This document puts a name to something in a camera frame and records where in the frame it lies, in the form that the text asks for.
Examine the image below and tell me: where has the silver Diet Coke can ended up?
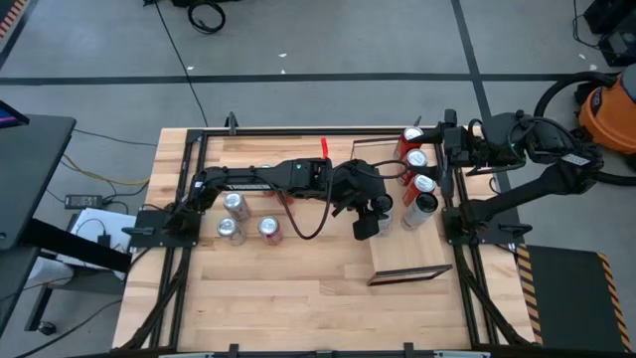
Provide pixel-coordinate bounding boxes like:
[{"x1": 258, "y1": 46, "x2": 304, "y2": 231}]
[
  {"x1": 216, "y1": 217, "x2": 247, "y2": 248},
  {"x1": 223, "y1": 191, "x2": 252, "y2": 223}
]

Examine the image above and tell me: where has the black desk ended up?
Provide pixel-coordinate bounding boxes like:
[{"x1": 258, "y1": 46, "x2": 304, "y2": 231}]
[{"x1": 0, "y1": 112, "x2": 134, "y2": 333}]

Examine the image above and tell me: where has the thin black floor cable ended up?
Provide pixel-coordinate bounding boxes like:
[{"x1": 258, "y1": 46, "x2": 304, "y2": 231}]
[{"x1": 143, "y1": 0, "x2": 210, "y2": 128}]

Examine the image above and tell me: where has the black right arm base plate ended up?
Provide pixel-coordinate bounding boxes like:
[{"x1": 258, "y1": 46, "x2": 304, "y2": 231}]
[{"x1": 441, "y1": 204, "x2": 521, "y2": 246}]

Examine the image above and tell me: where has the yellow cable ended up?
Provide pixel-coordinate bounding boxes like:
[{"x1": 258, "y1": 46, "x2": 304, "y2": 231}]
[{"x1": 62, "y1": 153, "x2": 150, "y2": 188}]

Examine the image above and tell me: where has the red Coca-Cola original can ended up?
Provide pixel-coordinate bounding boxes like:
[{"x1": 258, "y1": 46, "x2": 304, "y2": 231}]
[
  {"x1": 397, "y1": 147, "x2": 429, "y2": 188},
  {"x1": 257, "y1": 215, "x2": 284, "y2": 247}
]

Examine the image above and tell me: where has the black equipment case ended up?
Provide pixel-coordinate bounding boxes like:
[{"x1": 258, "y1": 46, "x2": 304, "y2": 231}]
[
  {"x1": 583, "y1": 0, "x2": 636, "y2": 35},
  {"x1": 598, "y1": 22, "x2": 636, "y2": 68}
]

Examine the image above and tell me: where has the computer monitor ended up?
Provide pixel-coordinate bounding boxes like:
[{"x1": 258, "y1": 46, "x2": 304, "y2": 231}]
[{"x1": 0, "y1": 98, "x2": 30, "y2": 129}]

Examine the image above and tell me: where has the orange shop vacuum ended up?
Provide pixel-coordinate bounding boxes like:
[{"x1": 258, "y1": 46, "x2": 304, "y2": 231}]
[
  {"x1": 563, "y1": 63, "x2": 636, "y2": 170},
  {"x1": 532, "y1": 71, "x2": 636, "y2": 188}
]

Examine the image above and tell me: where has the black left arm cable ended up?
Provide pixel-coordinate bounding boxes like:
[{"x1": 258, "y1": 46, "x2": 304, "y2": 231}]
[{"x1": 270, "y1": 157, "x2": 411, "y2": 241}]

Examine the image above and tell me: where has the white paper sheet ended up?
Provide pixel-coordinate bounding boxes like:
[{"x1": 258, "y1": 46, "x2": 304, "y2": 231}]
[{"x1": 29, "y1": 207, "x2": 134, "y2": 284}]

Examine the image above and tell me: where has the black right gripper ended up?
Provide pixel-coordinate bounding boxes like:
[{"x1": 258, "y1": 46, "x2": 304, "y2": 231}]
[{"x1": 409, "y1": 107, "x2": 481, "y2": 201}]

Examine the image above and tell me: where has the black power adapter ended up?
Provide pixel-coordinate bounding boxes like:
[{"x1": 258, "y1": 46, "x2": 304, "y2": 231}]
[{"x1": 64, "y1": 194, "x2": 104, "y2": 211}]

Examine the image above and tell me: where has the wooden shelf with black frame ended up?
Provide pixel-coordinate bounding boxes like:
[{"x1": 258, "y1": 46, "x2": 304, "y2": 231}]
[{"x1": 349, "y1": 136, "x2": 454, "y2": 288}]

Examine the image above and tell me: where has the coiled black cable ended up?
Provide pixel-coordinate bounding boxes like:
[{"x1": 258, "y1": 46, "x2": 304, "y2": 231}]
[{"x1": 187, "y1": 0, "x2": 228, "y2": 35}]

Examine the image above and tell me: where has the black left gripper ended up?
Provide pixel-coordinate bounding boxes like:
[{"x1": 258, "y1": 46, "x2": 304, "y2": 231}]
[{"x1": 331, "y1": 157, "x2": 388, "y2": 243}]

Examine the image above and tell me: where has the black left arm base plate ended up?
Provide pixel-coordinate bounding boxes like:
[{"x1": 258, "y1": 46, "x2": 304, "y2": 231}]
[{"x1": 129, "y1": 207, "x2": 201, "y2": 249}]

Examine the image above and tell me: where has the black mat with hazard stripes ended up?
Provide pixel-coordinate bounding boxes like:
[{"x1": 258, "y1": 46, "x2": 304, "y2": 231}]
[{"x1": 515, "y1": 243, "x2": 635, "y2": 354}]

